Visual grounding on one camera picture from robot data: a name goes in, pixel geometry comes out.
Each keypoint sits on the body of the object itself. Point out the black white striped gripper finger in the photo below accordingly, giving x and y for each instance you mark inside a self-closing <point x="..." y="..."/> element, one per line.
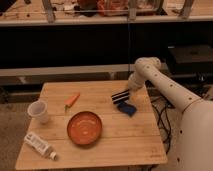
<point x="120" y="94"/>
<point x="120" y="98"/>

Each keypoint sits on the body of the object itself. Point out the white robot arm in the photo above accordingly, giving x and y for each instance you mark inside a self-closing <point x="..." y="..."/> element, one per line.
<point x="195" y="142"/>

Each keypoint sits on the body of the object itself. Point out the wooden folding table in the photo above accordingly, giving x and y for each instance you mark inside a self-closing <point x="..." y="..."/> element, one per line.
<point x="124" y="141"/>

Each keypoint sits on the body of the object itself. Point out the orange bowl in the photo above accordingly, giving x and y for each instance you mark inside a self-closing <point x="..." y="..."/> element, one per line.
<point x="84" y="128"/>

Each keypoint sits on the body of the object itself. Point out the toy carrot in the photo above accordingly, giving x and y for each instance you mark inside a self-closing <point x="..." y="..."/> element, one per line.
<point x="71" y="100"/>

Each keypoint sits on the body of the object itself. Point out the black box on shelf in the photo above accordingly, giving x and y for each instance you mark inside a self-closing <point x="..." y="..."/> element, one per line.
<point x="190" y="59"/>

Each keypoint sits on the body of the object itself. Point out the white plastic cup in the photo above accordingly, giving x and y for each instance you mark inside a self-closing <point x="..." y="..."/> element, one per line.
<point x="38" y="111"/>

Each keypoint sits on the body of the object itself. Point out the white tube bottle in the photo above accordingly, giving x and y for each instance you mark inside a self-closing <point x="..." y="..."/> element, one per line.
<point x="40" y="145"/>

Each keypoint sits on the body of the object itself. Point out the long wooden workbench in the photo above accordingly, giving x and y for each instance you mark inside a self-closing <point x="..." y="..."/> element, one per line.
<point x="95" y="12"/>

